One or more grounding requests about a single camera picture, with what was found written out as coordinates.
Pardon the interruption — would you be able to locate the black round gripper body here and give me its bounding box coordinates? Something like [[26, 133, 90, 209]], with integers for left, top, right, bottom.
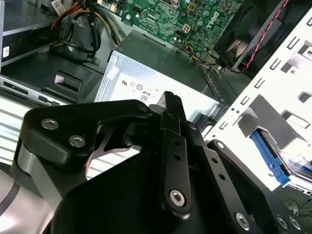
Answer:
[[50, 146, 308, 234]]

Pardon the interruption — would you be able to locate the hard disk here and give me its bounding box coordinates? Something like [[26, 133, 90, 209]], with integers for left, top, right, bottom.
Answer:
[[250, 129, 312, 188]]

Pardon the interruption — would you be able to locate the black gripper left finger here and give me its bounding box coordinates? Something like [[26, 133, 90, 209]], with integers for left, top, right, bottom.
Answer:
[[18, 91, 192, 216]]

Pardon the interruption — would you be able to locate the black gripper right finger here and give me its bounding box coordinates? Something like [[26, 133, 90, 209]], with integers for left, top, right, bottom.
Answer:
[[174, 94, 255, 231]]

